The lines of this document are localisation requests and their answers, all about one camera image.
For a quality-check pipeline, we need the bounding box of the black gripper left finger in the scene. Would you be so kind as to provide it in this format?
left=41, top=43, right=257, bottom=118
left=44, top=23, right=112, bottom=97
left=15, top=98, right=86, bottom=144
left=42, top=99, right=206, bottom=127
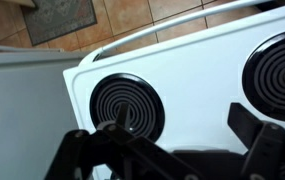
left=45, top=102, right=203, bottom=180

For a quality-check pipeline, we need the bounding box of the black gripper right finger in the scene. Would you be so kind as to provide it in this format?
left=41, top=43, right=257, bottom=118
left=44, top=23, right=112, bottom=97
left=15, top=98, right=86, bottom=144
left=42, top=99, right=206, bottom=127
left=227, top=102, right=285, bottom=180

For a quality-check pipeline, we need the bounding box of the large black coil burner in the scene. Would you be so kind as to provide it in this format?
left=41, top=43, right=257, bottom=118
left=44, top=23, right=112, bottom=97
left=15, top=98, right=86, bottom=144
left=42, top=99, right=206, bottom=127
left=241, top=29, right=285, bottom=123

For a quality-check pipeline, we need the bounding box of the small black coil burner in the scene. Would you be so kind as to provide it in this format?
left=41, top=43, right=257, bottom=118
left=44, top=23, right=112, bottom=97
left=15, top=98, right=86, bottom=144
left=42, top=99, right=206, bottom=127
left=89, top=73, right=166, bottom=142

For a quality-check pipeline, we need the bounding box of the white electric stove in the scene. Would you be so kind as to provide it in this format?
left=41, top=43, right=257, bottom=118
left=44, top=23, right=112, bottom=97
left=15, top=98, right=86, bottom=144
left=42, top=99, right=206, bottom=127
left=0, top=0, right=285, bottom=180

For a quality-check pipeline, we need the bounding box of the grey patterned floor rug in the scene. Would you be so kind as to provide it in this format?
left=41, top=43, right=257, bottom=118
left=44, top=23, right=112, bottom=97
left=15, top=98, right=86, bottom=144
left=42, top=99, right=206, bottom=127
left=20, top=0, right=98, bottom=47

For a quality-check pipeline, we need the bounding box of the white oven door handle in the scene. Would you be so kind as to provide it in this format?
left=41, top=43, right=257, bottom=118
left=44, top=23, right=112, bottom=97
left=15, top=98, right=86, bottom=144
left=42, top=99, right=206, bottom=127
left=93, top=0, right=274, bottom=63

